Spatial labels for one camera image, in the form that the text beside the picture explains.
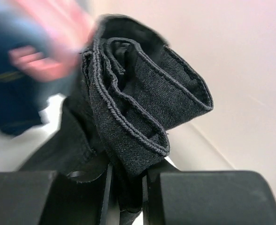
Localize dark navy hanging garment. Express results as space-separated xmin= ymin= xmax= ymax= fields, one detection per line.
xmin=0 ymin=2 xmax=75 ymax=136

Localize black trousers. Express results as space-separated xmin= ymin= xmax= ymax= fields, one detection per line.
xmin=21 ymin=15 xmax=214 ymax=225

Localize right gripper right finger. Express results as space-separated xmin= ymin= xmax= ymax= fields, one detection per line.
xmin=142 ymin=161 xmax=276 ymax=225

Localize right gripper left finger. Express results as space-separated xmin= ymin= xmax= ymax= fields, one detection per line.
xmin=0 ymin=165 xmax=111 ymax=225

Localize pink hanger with jeans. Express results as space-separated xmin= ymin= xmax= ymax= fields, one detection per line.
xmin=9 ymin=0 xmax=95 ymax=82

